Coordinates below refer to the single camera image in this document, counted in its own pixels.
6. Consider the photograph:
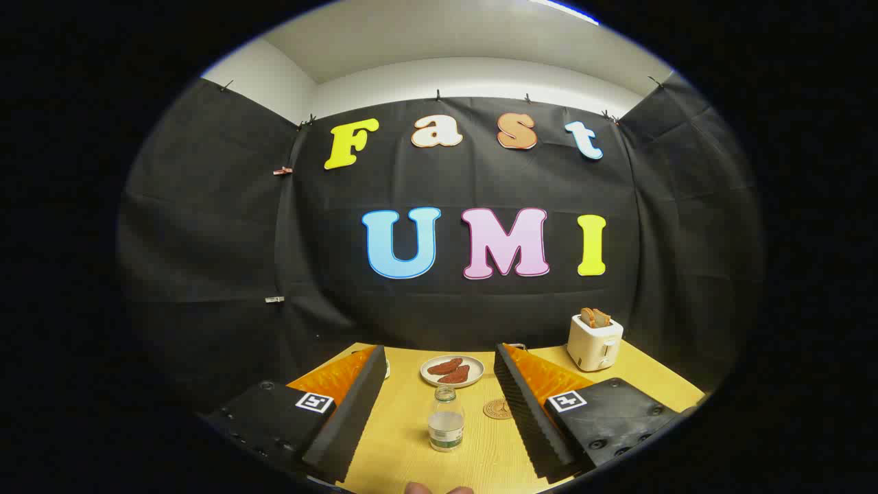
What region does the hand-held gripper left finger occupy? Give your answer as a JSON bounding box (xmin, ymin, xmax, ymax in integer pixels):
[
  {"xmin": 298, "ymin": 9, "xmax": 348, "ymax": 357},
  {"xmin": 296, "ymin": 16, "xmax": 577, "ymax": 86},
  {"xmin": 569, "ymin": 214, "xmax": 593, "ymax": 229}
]
[{"xmin": 202, "ymin": 344, "xmax": 388, "ymax": 485}]

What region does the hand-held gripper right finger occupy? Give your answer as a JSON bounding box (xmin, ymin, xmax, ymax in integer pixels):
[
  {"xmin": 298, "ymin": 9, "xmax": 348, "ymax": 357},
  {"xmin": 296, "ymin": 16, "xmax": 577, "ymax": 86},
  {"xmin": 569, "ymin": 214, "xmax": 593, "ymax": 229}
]
[{"xmin": 494, "ymin": 343, "xmax": 697, "ymax": 484}]

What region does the clear plastic juice bottle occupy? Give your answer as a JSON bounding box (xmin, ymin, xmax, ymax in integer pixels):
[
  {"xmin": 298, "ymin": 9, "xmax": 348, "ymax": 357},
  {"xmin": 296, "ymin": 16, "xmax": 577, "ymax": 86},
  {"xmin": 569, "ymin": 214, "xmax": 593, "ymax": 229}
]
[{"xmin": 427, "ymin": 385, "xmax": 466, "ymax": 453}]

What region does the wooden table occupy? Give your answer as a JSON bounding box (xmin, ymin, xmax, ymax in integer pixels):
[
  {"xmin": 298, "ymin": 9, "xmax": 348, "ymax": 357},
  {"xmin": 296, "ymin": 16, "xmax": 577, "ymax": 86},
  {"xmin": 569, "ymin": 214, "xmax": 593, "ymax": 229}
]
[{"xmin": 285, "ymin": 341, "xmax": 707, "ymax": 494}]

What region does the round white plate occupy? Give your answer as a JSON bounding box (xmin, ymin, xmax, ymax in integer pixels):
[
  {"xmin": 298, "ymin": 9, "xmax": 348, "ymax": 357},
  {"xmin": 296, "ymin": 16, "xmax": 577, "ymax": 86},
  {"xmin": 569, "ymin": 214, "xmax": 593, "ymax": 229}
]
[{"xmin": 420, "ymin": 354, "xmax": 485, "ymax": 389}]

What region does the white toaster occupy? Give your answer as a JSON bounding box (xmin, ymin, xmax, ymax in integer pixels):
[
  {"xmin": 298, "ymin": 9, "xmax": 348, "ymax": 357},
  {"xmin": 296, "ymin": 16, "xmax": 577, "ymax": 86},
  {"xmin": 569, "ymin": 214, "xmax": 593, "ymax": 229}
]
[{"xmin": 567, "ymin": 314, "xmax": 624, "ymax": 373}]

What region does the black backdrop cloth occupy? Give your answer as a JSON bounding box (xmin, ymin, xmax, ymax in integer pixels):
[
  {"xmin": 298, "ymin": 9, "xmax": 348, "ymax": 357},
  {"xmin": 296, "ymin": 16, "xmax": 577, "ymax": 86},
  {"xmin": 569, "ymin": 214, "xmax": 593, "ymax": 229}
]
[{"xmin": 117, "ymin": 72, "xmax": 766, "ymax": 412}]

